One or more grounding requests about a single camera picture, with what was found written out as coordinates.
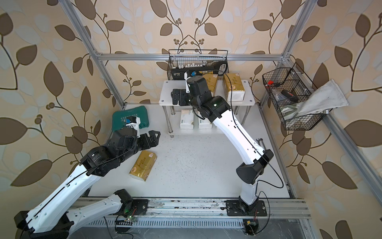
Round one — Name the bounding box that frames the red handled tool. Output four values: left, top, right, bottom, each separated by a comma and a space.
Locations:
266, 80, 282, 90

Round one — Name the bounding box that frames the green plastic tool case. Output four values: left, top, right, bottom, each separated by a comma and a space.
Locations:
112, 106, 149, 131

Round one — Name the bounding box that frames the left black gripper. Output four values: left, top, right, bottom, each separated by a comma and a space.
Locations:
119, 130, 162, 165

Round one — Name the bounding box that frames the gold tissue pack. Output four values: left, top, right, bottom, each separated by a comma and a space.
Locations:
223, 73, 245, 102
203, 73, 218, 97
129, 150, 157, 181

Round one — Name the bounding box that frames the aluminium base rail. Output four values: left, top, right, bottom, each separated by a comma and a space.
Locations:
84, 198, 311, 229

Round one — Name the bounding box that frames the black yellow tool box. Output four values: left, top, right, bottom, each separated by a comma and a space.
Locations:
170, 61, 228, 80

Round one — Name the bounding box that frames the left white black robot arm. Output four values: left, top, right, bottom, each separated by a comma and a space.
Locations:
14, 126, 161, 239

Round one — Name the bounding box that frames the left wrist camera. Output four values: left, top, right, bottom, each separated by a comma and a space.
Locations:
125, 116, 141, 138

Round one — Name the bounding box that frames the black wire basket rear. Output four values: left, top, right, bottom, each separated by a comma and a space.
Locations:
167, 49, 228, 80

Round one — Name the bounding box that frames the black wire basket right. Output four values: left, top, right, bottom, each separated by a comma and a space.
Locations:
262, 63, 331, 130

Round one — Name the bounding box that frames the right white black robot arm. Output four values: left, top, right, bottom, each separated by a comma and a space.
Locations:
171, 75, 274, 216

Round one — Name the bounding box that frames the black wire basket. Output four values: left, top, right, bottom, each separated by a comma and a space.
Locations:
167, 49, 228, 80
262, 63, 331, 130

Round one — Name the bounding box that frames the silver wrench left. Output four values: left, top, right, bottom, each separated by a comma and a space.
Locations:
256, 138, 266, 150

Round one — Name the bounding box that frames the white tissue pack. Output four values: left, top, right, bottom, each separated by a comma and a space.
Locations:
180, 110, 194, 129
198, 119, 212, 129

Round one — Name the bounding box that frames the white cloth rag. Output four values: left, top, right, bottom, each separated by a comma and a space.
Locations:
280, 79, 349, 120

